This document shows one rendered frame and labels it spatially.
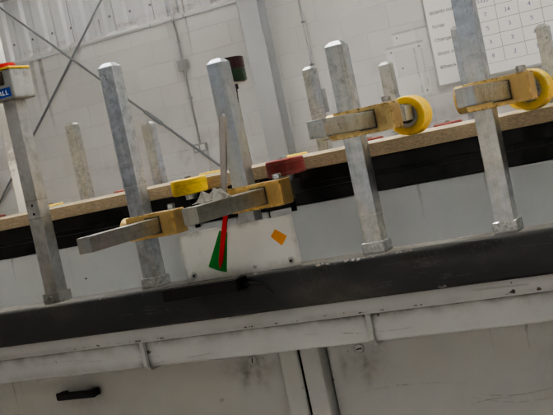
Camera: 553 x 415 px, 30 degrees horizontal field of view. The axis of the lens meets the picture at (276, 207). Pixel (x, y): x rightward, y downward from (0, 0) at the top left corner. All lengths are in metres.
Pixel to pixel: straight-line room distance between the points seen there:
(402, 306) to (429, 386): 0.33
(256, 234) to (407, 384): 0.49
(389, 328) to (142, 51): 8.74
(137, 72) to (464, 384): 8.65
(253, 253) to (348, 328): 0.24
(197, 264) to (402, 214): 0.43
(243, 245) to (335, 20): 7.67
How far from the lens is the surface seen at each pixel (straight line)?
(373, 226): 1.93
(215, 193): 1.85
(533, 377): 2.18
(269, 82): 9.68
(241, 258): 2.04
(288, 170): 2.09
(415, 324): 1.97
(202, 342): 2.16
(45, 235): 2.30
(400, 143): 2.11
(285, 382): 2.32
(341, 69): 1.92
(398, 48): 9.42
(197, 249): 2.08
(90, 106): 10.95
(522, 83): 1.82
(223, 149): 1.97
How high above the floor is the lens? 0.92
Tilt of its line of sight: 3 degrees down
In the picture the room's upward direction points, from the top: 12 degrees counter-clockwise
